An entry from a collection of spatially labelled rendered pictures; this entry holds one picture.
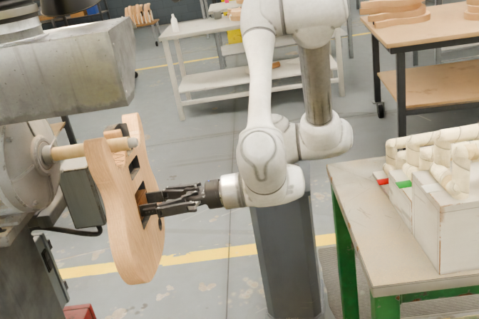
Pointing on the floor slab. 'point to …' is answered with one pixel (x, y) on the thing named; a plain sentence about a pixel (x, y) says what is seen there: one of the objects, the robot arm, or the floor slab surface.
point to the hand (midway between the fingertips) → (145, 204)
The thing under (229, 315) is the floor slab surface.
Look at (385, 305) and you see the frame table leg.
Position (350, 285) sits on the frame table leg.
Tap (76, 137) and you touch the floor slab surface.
